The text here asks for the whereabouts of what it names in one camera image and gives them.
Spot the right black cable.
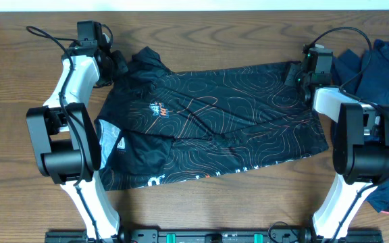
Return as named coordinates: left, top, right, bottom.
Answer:
left=307, top=26, right=389, bottom=243

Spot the left black cable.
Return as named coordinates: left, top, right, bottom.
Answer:
left=25, top=25, right=114, bottom=243

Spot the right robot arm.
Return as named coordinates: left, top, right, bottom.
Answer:
left=284, top=43, right=389, bottom=242

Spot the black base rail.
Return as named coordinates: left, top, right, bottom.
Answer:
left=45, top=227, right=384, bottom=243

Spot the black orange patterned jersey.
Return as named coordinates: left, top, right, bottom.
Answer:
left=95, top=48, right=328, bottom=190

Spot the navy blue garment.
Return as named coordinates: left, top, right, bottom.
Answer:
left=329, top=30, right=389, bottom=213

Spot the black cable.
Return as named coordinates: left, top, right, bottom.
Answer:
left=307, top=26, right=389, bottom=243
left=25, top=25, right=114, bottom=243

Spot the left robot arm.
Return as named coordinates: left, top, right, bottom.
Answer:
left=26, top=20, right=131, bottom=242

